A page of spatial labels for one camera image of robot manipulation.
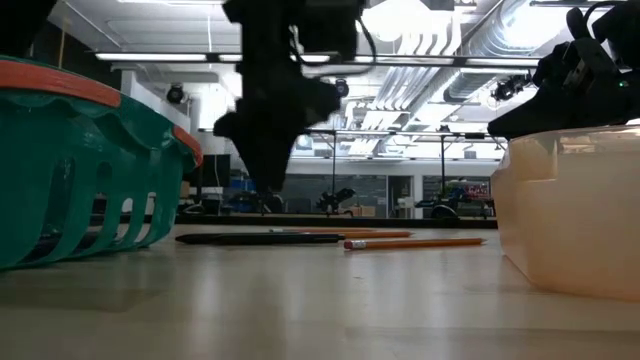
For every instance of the overhead light bar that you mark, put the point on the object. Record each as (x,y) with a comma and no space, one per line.
(425,61)

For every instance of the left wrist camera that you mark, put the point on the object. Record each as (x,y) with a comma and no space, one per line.
(330,30)

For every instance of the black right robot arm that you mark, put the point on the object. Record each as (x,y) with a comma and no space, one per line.
(625,25)

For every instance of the black monitor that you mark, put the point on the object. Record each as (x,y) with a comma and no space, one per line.
(217,172)

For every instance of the white ribbed ceiling ducts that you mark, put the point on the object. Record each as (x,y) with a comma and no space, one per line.
(415,45)

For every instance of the black round ceiling camera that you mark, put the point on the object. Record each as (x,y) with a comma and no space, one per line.
(343,89)
(175,94)

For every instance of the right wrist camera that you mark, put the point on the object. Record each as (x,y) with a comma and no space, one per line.
(597,60)

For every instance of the green plastic basket orange rim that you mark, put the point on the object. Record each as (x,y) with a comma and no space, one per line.
(75,175)

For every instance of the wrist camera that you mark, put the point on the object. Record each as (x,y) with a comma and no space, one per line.
(330,30)
(597,60)

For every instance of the distant black station frame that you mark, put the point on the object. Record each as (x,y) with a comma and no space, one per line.
(334,165)

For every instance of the black aluminium table frame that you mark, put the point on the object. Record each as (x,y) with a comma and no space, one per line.
(375,221)

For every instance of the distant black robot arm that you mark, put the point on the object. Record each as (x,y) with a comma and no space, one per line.
(442,211)
(250,202)
(337,197)

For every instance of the translucent orange plastic tray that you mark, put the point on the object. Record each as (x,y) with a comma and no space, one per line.
(575,215)

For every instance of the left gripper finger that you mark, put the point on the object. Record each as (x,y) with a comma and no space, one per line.
(280,162)
(262,167)

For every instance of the black hanging camera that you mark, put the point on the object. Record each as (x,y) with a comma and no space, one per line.
(507,89)

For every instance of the silver ventilation duct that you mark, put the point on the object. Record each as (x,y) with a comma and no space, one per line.
(500,35)

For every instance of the cardboard box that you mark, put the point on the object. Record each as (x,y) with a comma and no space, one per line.
(364,211)

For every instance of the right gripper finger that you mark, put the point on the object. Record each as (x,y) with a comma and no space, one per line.
(530,128)
(530,112)

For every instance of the black pen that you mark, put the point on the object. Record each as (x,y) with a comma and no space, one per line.
(260,239)

